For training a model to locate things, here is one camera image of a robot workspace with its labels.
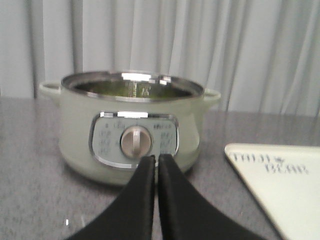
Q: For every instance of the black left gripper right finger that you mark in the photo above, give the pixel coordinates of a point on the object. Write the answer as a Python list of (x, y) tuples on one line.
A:
[(186, 215)]

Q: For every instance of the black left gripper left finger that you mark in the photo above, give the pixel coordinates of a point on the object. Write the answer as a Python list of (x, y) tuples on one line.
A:
[(130, 215)]

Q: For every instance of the cream bear print tray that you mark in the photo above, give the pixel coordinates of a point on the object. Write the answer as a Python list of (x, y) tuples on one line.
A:
[(285, 181)]

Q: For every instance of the light green electric pot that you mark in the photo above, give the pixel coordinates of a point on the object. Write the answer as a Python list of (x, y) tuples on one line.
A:
[(110, 120)]

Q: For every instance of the white pleated curtain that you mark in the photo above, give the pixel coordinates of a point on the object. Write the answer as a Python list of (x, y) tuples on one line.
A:
[(261, 55)]

